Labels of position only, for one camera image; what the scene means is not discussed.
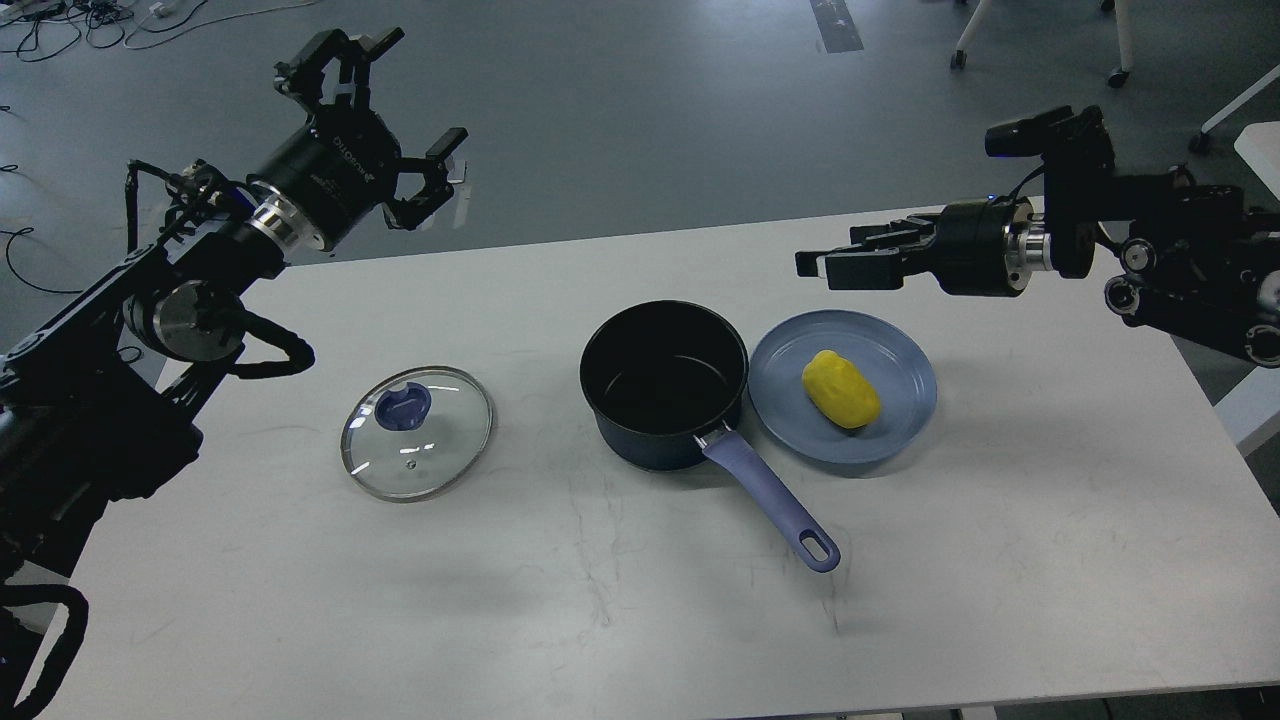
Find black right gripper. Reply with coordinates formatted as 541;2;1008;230
796;199;1051;297

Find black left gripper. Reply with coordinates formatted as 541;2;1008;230
248;27;470;252

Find glass pot lid purple knob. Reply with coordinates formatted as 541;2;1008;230
339;365;497;503

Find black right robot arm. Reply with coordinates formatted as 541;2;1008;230
795;106;1279;369

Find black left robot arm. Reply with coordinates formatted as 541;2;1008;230
3;27;467;719

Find yellow potato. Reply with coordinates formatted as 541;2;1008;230
801;348;882;430

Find blue plate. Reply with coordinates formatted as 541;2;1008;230
749;309;938;474

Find white chair legs with casters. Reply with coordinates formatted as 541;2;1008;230
950;0;1133;92

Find white table edge right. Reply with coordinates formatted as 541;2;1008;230
1188;64;1279;197

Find dark blue saucepan purple handle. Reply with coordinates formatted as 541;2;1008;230
579;300;841;573

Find tangled cables top left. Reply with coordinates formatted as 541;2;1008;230
0;0;321;63

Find black floor cable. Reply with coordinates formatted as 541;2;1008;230
0;225;101;297

